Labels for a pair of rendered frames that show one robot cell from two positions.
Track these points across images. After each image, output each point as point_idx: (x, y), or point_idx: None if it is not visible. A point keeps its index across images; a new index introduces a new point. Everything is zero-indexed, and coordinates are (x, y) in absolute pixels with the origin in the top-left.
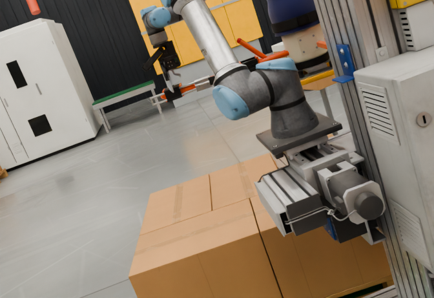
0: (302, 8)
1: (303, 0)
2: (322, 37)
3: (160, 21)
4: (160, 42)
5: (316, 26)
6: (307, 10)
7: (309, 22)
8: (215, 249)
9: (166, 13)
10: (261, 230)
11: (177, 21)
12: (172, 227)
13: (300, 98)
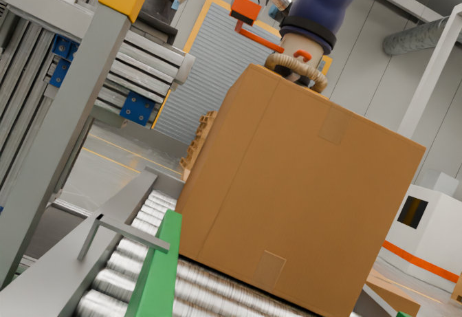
0: (289, 12)
1: (293, 4)
2: (290, 48)
3: (269, 11)
4: (281, 36)
5: (291, 34)
6: (291, 15)
7: (280, 23)
8: (183, 176)
9: (274, 7)
10: (184, 179)
11: (281, 17)
12: None
13: None
